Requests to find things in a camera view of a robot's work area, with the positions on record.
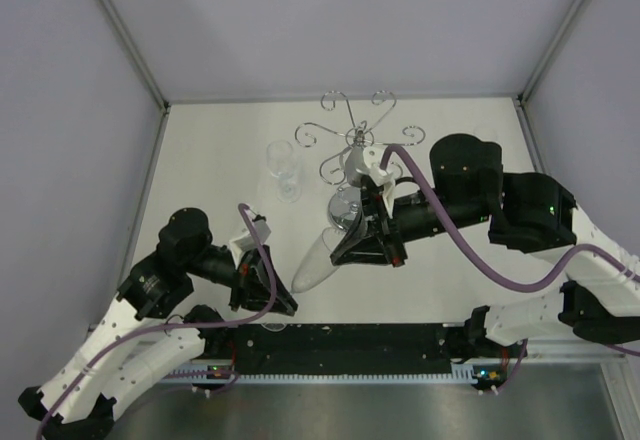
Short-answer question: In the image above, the aluminium frame rail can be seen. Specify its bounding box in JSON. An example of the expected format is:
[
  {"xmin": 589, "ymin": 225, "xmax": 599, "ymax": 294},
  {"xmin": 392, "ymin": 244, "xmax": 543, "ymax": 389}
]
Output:
[{"xmin": 89, "ymin": 319, "xmax": 626, "ymax": 362}]

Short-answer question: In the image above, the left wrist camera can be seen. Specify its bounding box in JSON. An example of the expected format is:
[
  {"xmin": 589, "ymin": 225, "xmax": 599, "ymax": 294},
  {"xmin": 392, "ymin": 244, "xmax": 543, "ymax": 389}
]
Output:
[{"xmin": 228, "ymin": 215, "xmax": 271, "ymax": 267}]

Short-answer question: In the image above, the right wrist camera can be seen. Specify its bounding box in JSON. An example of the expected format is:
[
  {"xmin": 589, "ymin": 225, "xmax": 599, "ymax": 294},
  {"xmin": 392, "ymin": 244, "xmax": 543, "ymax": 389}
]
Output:
[{"xmin": 344, "ymin": 146, "xmax": 396, "ymax": 215}]

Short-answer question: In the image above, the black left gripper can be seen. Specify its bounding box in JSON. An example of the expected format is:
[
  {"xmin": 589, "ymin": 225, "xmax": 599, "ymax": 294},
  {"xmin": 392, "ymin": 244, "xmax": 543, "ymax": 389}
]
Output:
[{"xmin": 186, "ymin": 242, "xmax": 298, "ymax": 313}]

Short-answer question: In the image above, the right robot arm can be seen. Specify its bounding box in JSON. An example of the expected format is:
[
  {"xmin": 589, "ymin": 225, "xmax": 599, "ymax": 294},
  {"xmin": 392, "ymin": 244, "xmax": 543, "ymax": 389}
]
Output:
[{"xmin": 330, "ymin": 133, "xmax": 639, "ymax": 356}]

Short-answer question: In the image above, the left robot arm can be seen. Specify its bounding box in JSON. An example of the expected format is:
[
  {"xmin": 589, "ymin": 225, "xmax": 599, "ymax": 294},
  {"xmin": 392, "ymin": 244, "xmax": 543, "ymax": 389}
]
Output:
[{"xmin": 19, "ymin": 204, "xmax": 298, "ymax": 439}]

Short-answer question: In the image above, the grey slotted cable duct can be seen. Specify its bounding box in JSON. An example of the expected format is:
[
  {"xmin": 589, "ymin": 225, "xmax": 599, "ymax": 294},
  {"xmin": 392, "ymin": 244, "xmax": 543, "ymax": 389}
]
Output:
[{"xmin": 163, "ymin": 363, "xmax": 502, "ymax": 385}]

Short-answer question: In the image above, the chrome wire glass rack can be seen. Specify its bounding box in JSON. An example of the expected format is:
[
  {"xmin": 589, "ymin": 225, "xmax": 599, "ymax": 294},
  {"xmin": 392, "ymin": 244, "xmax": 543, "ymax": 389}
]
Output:
[{"xmin": 294, "ymin": 90, "xmax": 397, "ymax": 233}]

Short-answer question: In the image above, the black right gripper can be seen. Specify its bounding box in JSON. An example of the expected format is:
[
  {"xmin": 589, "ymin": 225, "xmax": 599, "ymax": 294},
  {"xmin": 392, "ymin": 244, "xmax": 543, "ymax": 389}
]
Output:
[{"xmin": 331, "ymin": 190, "xmax": 489, "ymax": 270}]

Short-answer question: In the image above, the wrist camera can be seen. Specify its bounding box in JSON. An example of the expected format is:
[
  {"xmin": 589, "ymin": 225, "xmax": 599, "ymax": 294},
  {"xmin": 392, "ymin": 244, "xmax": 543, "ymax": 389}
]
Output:
[
  {"xmin": 344, "ymin": 146, "xmax": 396, "ymax": 215},
  {"xmin": 228, "ymin": 215, "xmax": 271, "ymax": 267}
]

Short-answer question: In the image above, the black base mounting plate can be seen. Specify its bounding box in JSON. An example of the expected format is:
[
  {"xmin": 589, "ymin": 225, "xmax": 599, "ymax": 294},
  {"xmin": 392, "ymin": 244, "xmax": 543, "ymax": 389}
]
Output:
[{"xmin": 199, "ymin": 322, "xmax": 496, "ymax": 375}]

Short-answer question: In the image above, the round clear wine glass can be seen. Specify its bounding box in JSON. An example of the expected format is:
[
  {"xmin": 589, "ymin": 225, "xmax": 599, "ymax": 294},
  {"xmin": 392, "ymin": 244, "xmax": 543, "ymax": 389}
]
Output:
[{"xmin": 266, "ymin": 140, "xmax": 301, "ymax": 203}]

